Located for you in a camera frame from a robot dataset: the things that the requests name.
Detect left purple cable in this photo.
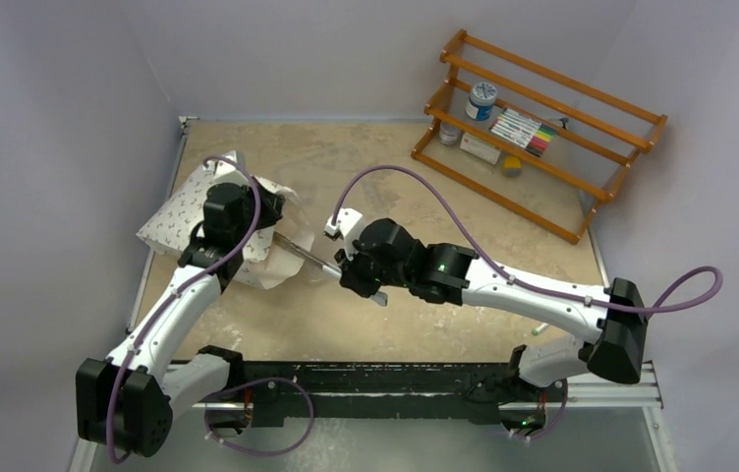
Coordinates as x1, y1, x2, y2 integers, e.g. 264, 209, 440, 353
105, 154, 263, 465

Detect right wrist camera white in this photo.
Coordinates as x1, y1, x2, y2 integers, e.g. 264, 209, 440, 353
323, 207, 367, 258

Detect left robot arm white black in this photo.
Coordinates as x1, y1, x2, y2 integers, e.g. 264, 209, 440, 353
75, 183, 286, 464

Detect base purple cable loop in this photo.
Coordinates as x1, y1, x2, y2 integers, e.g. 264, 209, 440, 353
202, 376, 314, 458

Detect orange wooden shelf rack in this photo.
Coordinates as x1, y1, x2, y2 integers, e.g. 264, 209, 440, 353
411, 29, 667, 244

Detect white card box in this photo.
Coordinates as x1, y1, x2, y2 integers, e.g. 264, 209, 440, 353
460, 132, 501, 164

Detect metal tongs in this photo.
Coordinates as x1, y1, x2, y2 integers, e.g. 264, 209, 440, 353
271, 233, 389, 309

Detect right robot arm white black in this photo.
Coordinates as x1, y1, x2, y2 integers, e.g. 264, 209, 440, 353
324, 210, 648, 400

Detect green white marker pen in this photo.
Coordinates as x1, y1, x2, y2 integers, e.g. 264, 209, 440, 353
532, 323, 550, 336

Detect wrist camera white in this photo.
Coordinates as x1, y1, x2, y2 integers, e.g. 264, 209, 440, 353
323, 207, 367, 258
211, 157, 251, 187

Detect white jar blue label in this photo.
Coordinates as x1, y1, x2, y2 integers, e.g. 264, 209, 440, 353
465, 82, 498, 121

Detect white patterned paper bag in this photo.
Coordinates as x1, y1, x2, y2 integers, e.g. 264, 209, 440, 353
137, 151, 314, 290

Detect pack of coloured markers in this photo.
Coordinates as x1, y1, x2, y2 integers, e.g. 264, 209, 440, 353
489, 108, 557, 157

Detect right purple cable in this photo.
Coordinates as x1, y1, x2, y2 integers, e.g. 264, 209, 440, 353
330, 164, 724, 318

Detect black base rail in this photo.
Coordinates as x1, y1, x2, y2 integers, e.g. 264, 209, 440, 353
182, 360, 569, 428

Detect yellow grey sponge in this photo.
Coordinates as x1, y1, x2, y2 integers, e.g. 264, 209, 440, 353
502, 154, 523, 177

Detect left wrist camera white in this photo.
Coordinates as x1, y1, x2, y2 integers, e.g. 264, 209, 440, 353
211, 157, 251, 187

